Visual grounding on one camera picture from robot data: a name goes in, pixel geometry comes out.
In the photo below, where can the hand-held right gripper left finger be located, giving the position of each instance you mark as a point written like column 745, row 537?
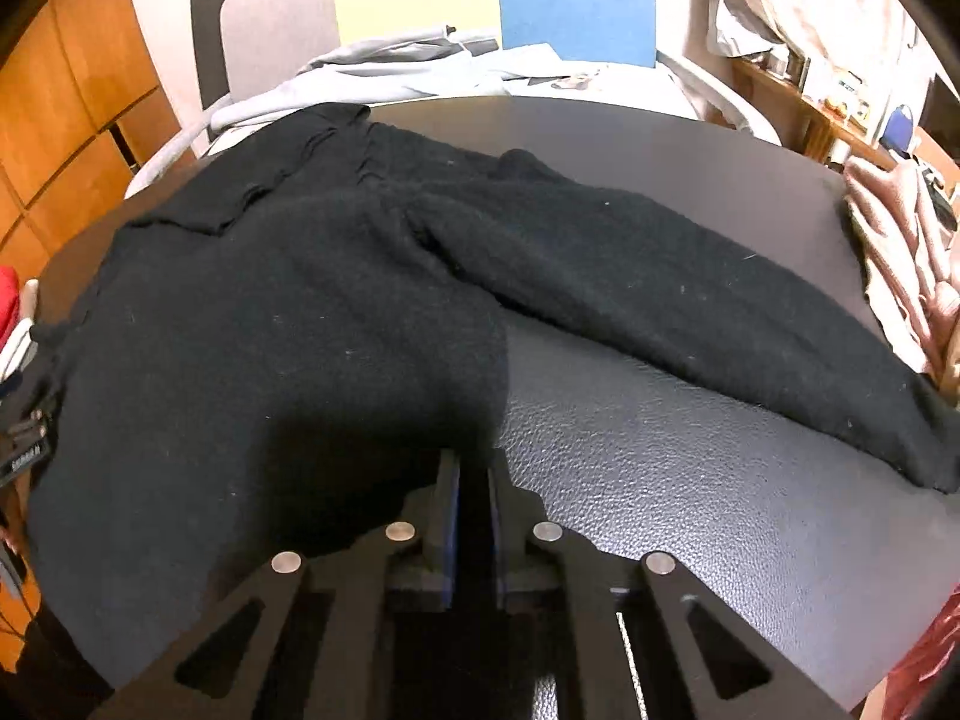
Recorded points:
column 448, row 521

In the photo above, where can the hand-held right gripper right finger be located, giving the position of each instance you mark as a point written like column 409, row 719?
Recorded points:
column 495, row 532

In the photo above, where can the black knit sweater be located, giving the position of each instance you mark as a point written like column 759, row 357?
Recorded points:
column 285, row 315

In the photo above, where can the red cloth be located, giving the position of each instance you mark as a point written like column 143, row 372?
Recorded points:
column 7, row 304

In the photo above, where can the wooden cabinet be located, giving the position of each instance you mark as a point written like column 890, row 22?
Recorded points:
column 67, row 97

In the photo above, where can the grey hoodie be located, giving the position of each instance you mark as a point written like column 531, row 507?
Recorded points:
column 352, row 75

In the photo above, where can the white printed shirt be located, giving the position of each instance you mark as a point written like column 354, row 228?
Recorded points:
column 600, row 79

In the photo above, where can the grey panel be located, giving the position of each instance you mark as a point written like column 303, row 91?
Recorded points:
column 281, row 34

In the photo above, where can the wooden shelf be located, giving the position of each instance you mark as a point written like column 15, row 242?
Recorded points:
column 795, row 101

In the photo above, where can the small blue chair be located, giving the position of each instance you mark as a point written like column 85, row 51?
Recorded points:
column 898, row 127

